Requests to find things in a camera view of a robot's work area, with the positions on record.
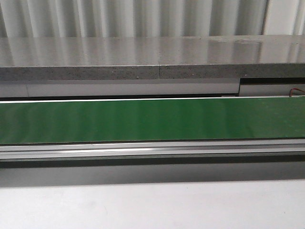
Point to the green conveyor belt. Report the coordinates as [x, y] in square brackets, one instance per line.
[84, 121]

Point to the grey stone countertop slab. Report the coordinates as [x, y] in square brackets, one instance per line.
[93, 58]

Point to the white corrugated wall panel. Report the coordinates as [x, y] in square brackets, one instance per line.
[131, 18]

